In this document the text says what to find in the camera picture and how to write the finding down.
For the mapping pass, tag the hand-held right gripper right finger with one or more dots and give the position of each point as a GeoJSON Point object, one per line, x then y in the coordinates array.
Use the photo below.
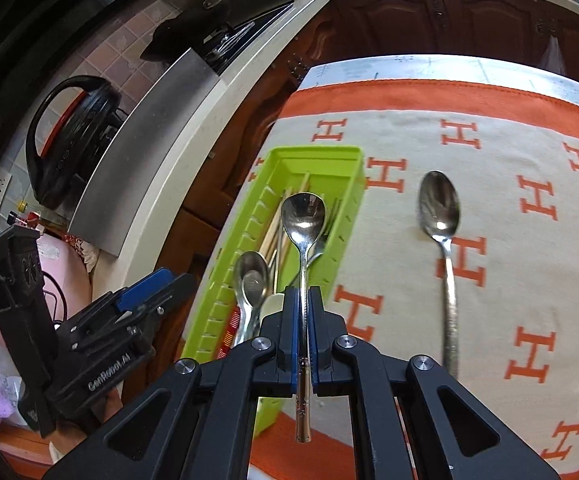
{"type": "Point", "coordinates": [311, 320]}

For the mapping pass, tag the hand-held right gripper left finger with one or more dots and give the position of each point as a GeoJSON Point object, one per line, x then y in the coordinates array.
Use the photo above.
{"type": "Point", "coordinates": [295, 320]}

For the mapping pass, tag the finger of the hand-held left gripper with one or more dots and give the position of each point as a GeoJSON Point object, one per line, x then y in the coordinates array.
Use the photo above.
{"type": "Point", "coordinates": [144, 287]}
{"type": "Point", "coordinates": [174, 300]}

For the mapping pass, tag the white ceramic spoon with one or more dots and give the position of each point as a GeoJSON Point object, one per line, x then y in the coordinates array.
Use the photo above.
{"type": "Point", "coordinates": [274, 305]}

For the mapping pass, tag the medium metal spoon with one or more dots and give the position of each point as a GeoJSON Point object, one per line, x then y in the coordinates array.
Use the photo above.
{"type": "Point", "coordinates": [252, 280]}

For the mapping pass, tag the green plastic utensil tray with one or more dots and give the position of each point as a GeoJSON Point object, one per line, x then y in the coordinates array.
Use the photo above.
{"type": "Point", "coordinates": [342, 240]}

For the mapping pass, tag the metal fork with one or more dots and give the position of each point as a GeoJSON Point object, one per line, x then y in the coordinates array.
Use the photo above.
{"type": "Point", "coordinates": [330, 225]}

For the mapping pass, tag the small metal spoon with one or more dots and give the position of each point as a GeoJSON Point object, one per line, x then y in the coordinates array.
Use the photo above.
{"type": "Point", "coordinates": [303, 220]}

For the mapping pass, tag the pink container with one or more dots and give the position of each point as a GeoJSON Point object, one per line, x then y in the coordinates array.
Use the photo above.
{"type": "Point", "coordinates": [64, 280]}

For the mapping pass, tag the stainless steel splash panel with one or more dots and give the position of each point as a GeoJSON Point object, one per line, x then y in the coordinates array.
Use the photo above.
{"type": "Point", "coordinates": [144, 160]}

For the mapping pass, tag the black and red pressure cooker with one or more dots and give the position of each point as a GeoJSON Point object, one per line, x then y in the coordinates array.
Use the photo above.
{"type": "Point", "coordinates": [79, 135]}

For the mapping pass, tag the orange and beige printed blanket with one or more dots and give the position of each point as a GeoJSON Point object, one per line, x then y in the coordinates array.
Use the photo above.
{"type": "Point", "coordinates": [494, 285]}

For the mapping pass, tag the pale blue table cover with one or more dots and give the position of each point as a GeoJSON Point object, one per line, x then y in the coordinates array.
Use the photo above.
{"type": "Point", "coordinates": [419, 67]}

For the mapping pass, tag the black gas stove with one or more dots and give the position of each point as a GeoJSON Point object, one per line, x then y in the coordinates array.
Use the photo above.
{"type": "Point", "coordinates": [254, 35]}

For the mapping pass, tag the hanging plastic bag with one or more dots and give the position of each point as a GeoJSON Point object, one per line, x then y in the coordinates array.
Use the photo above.
{"type": "Point", "coordinates": [552, 57]}

